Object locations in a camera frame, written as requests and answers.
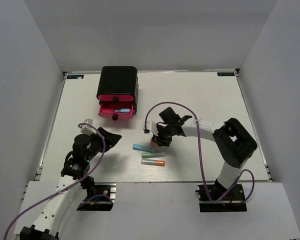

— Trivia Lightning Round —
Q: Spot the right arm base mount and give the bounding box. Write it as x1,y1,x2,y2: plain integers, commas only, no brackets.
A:
195,184,247,213

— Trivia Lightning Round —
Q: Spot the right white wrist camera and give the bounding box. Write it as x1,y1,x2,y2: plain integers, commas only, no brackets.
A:
142,120,158,136

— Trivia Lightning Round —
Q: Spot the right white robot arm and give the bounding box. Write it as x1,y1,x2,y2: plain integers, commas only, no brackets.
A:
143,107,258,203

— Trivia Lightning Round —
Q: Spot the clear tube orange cap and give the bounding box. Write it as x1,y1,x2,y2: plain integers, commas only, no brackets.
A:
140,159,166,167

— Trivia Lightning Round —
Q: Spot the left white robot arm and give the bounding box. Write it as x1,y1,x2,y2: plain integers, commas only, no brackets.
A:
19,123,122,240

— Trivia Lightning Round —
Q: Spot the green clear tube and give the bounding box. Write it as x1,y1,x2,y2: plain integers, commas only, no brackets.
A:
141,152,166,159

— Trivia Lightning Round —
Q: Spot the black drawer cabinet shell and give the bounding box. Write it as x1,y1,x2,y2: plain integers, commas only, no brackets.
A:
96,66,139,111

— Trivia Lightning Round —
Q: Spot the blue pen refill tube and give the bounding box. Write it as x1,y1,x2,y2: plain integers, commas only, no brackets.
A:
114,108,131,114

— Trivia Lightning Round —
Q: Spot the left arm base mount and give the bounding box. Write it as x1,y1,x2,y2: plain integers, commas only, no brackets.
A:
76,182,117,212

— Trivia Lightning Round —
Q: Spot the blue corner label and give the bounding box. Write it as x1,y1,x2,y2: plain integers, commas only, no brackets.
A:
66,74,84,80
217,72,235,77

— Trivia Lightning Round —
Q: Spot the light blue clear tube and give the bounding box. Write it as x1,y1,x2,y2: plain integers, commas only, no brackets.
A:
132,144,157,153

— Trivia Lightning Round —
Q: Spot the right blue corner label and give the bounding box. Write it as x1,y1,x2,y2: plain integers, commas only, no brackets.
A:
217,72,235,77

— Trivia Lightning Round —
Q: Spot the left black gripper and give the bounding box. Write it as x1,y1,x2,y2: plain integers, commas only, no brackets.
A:
85,126,122,162

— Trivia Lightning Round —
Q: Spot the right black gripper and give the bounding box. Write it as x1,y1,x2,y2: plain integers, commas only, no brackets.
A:
152,123,175,147

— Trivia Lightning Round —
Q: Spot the pink top drawer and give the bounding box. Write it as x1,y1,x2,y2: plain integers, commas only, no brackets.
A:
97,94,135,102

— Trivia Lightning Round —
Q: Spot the left blue corner label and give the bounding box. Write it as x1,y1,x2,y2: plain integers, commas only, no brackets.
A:
66,74,84,80

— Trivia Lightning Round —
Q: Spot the pink drawer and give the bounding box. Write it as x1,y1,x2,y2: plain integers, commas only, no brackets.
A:
98,101,137,121
97,94,135,102

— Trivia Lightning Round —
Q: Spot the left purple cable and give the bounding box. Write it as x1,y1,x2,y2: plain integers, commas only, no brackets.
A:
2,122,106,240

